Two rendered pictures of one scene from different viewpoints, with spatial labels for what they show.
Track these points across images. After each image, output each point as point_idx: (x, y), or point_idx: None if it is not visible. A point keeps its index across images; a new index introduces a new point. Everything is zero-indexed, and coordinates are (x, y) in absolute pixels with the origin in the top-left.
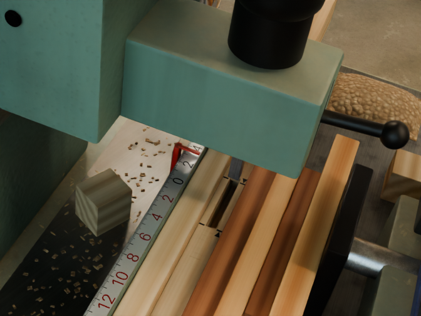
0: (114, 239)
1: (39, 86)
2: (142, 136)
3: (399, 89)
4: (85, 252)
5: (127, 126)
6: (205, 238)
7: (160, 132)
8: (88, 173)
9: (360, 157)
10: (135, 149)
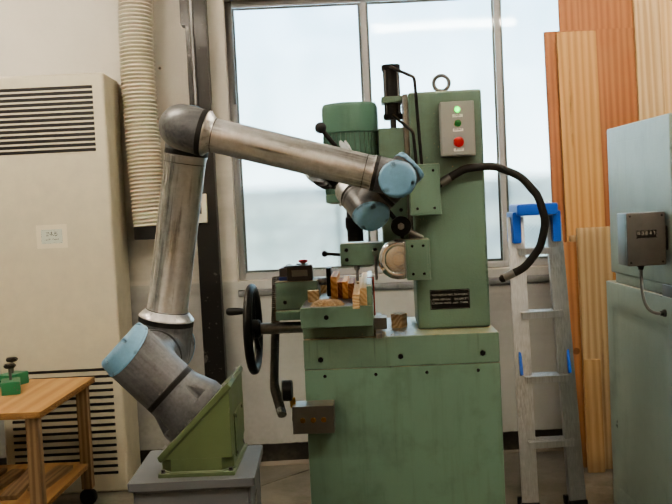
0: (391, 326)
1: None
2: (405, 332)
3: (320, 300)
4: None
5: (412, 332)
6: None
7: (400, 333)
8: (412, 328)
9: None
10: (404, 331)
